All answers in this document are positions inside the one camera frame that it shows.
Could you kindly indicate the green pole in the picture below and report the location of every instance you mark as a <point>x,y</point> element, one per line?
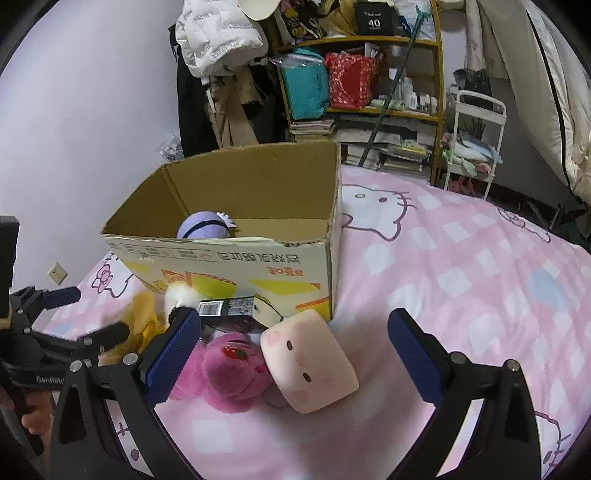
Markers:
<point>392,87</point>

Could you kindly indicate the cream padded mattress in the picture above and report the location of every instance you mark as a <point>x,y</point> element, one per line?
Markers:
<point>554,92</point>

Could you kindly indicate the teal tote bag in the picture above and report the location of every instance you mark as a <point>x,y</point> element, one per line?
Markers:
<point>302,87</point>

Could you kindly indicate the black cardboard box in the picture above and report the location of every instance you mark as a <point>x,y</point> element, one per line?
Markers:
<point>376,21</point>

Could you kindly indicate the white trolley cart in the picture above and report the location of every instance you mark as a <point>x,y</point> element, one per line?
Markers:
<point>455,124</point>

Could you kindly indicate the white fluffy plush toy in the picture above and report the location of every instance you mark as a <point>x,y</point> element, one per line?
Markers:
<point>182,295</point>

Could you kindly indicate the pink checked cat bedsheet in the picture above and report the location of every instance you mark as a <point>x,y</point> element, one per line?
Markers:
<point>461,277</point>

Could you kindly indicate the purple plush toy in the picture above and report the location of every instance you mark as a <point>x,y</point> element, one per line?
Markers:
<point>203,226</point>

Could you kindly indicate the white plastic bag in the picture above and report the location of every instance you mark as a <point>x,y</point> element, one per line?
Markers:
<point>418,18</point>

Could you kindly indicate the stack of books and papers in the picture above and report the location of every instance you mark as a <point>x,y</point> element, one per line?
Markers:
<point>397,150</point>

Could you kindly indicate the floral cream curtain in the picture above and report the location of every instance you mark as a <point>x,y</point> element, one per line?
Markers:
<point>485,41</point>

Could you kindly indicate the clear plastic bag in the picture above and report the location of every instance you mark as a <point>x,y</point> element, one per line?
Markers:
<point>171,150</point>

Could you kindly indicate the yellow plush toy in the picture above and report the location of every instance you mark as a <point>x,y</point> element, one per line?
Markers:
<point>143,314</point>

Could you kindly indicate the red patterned gift bag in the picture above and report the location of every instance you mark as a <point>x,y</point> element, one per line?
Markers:
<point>351,83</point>

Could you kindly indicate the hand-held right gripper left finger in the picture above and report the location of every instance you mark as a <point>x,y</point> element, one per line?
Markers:
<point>173,355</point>

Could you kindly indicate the printed cardboard box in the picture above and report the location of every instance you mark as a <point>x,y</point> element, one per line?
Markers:
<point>258,194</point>

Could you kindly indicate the folded pastel cloths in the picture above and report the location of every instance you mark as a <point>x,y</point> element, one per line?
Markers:
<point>471,152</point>

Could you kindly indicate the person's left hand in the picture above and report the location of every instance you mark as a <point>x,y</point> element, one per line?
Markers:
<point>37,415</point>

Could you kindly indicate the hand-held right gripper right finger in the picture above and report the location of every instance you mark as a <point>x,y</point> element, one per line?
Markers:
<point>415,360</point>

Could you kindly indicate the dark tissue packet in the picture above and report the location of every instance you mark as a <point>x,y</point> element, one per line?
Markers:
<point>231,307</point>

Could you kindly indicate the white puffer jacket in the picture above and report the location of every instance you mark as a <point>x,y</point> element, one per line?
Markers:
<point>212,37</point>

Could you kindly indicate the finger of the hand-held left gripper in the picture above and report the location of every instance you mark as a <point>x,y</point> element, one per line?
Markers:
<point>108,333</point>
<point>60,297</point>

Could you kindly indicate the row of small bottles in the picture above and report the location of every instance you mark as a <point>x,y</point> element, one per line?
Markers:
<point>415,99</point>

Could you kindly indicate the pink plush bear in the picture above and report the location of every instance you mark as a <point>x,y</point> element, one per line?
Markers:
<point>231,374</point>

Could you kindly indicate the white wall socket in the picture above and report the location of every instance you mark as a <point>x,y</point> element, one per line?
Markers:
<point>58,273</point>

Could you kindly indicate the black patterned bag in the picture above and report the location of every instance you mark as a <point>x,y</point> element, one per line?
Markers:
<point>298,23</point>

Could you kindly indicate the beige coat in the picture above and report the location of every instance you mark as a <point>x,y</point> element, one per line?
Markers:
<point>231,124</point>

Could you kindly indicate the yellow wooden shelf rack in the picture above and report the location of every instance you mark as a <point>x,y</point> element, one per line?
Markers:
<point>369,42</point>

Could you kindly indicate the black coat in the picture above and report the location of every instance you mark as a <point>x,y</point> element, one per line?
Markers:
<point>194,120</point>

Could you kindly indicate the yellow fabric bag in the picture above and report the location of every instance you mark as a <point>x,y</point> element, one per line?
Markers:
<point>339,18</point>

